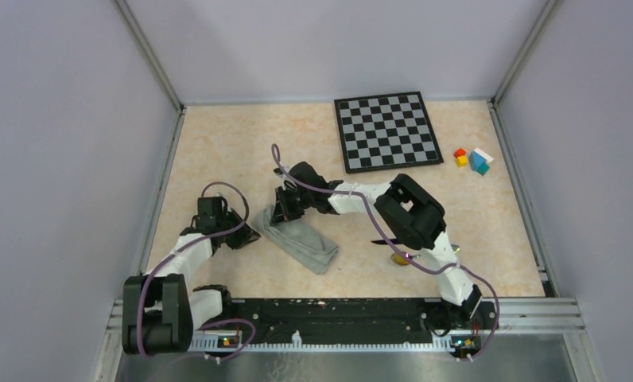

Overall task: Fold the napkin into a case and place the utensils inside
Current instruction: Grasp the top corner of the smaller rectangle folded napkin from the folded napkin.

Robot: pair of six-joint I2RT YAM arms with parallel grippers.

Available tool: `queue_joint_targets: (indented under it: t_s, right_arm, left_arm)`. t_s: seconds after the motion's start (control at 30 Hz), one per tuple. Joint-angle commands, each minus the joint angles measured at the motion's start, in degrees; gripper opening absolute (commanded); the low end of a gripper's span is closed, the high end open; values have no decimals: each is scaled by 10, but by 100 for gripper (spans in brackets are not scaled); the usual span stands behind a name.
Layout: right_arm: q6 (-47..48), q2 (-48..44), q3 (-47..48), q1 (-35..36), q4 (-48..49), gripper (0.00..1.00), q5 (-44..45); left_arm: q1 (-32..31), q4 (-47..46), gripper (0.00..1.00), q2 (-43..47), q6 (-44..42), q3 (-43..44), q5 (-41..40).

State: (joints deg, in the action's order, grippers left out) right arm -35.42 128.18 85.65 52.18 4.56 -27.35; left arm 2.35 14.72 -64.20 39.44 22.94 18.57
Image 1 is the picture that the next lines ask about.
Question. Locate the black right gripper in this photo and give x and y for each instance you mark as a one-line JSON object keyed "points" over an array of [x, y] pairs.
{"points": [[282, 212]]}

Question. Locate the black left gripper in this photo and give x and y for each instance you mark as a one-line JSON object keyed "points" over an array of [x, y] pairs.
{"points": [[246, 235]]}

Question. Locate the grey cloth napkin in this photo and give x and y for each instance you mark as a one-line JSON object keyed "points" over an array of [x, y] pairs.
{"points": [[299, 240]]}

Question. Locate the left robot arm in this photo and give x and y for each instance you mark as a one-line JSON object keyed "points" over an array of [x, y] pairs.
{"points": [[161, 308]]}

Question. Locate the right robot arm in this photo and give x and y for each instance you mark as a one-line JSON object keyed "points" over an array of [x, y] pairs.
{"points": [[415, 218]]}

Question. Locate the dark purple knife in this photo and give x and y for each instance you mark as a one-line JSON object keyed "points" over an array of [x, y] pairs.
{"points": [[383, 242]]}

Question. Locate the iridescent metal spoon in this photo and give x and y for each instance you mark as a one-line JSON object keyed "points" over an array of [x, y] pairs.
{"points": [[401, 261]]}

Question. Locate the black and grey chessboard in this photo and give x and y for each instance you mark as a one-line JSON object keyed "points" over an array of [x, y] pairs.
{"points": [[386, 132]]}

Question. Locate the yellow wooden block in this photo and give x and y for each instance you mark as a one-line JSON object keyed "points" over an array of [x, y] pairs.
{"points": [[462, 161]]}

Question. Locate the red wooden block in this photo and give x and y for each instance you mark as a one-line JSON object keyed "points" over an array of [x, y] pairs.
{"points": [[460, 152]]}

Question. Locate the blue wooden block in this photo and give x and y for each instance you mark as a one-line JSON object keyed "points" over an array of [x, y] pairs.
{"points": [[476, 160]]}

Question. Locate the teal wooden block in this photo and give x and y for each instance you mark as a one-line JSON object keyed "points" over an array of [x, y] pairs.
{"points": [[483, 169]]}

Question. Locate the white wooden block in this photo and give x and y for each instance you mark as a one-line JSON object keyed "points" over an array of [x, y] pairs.
{"points": [[486, 157]]}

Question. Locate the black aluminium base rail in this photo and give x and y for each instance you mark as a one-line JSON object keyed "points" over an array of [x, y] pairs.
{"points": [[312, 325]]}

